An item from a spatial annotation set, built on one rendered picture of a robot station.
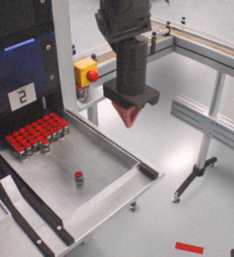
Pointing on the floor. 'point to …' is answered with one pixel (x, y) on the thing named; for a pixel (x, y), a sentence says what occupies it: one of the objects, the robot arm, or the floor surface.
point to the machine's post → (64, 61)
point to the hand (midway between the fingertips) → (129, 124)
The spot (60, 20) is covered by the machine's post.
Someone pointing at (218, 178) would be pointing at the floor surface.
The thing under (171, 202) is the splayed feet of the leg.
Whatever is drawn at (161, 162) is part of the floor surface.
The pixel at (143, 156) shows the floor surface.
